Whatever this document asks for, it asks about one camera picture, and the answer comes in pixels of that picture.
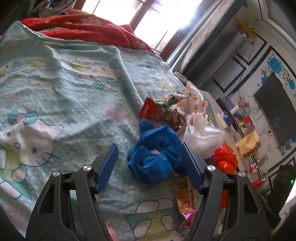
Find blue flower wall sticker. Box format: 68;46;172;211
261;53;296;91

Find red can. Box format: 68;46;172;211
252;178;268;189

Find red flower printed blanket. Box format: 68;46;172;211
20;13;156;54

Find dark appliance with green light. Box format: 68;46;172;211
267;164;296;216

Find blue plastic bag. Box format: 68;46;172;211
127;120;185;184

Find plain white plastic bag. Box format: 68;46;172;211
184;112;225;158

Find dark green snack packet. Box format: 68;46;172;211
155;94;183;108

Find white plastic bag orange print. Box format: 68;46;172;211
178;81;208;114

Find red snack packet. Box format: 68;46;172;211
138;97;167;118

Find window with brown frame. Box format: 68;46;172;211
81;0;204;50

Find yellow and pink snack wrapper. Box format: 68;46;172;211
173;176;197;230

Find red plastic bag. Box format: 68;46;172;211
214;144;238;175

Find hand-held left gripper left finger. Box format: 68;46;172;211
25;143;119;241

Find blue and white box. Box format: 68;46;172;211
221;112;233;127

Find grey standing air conditioner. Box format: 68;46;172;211
185;31;246;89

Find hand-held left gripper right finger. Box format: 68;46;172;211
180;142;272;241

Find yellow flower decoration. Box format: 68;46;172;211
235;18;258;38

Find light blue cartoon printed blanket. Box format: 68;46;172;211
0;21;192;241

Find pale curtain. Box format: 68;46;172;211
166;14;223;70

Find red colourful box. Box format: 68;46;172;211
239;115;255;135

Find black flat television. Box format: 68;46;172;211
253;73;296;147

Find white low cabinet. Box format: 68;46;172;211
199;90;278;197

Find yellow paper bag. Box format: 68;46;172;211
235;131;262;161

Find pink flower bouquet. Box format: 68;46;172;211
237;95;251;110

